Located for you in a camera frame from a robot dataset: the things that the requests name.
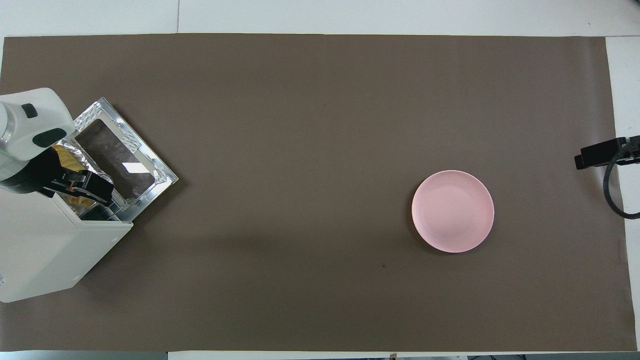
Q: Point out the glass oven door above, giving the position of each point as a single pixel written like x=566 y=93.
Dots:
x=120 y=160

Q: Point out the aluminium foil tray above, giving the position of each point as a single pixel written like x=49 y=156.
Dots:
x=90 y=162

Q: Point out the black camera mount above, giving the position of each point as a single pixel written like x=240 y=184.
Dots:
x=597 y=152

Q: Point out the sliced orange bread loaf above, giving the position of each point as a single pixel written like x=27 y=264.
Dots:
x=70 y=157

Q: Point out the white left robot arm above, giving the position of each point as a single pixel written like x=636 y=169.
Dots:
x=30 y=125

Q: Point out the pink round plate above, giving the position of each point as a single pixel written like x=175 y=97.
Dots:
x=452 y=211

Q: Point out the brown table mat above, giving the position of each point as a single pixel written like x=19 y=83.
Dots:
x=300 y=125

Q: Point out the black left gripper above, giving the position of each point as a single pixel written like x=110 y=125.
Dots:
x=30 y=175

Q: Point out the cream toaster oven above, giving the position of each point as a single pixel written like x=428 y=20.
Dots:
x=45 y=250

